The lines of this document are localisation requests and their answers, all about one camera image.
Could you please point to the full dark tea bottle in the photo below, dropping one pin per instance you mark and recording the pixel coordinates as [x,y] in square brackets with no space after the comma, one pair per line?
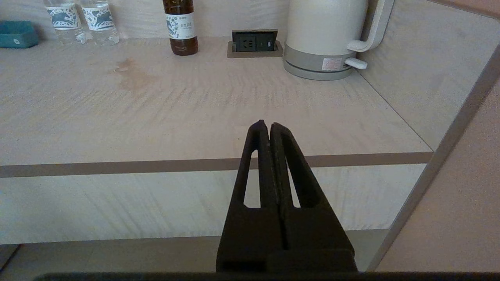
[180,27]

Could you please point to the small teal tray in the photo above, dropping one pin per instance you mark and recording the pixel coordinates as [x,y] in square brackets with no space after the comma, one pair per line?
[17,35]

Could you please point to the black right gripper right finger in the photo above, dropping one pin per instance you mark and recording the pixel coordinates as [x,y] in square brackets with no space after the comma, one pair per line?
[312,230]

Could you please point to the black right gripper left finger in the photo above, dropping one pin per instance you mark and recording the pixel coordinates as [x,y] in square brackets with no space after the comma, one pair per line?
[250,234]

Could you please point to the cream electric kettle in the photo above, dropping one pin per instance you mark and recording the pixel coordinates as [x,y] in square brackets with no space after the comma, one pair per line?
[324,23]

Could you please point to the dark pop-up power socket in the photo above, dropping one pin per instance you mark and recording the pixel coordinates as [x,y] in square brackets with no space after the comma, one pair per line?
[254,42]

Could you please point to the clear water bottle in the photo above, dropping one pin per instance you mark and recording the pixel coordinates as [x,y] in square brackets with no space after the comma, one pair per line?
[64,19]
[99,19]

